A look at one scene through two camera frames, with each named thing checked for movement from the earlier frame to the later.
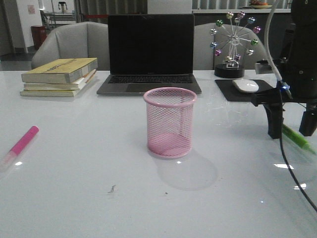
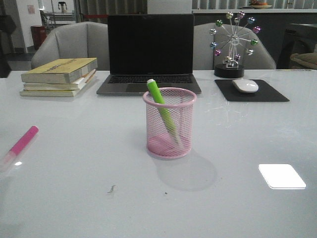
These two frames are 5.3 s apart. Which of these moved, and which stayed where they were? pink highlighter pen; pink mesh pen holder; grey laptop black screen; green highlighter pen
Moved: green highlighter pen
Stayed: grey laptop black screen; pink highlighter pen; pink mesh pen holder
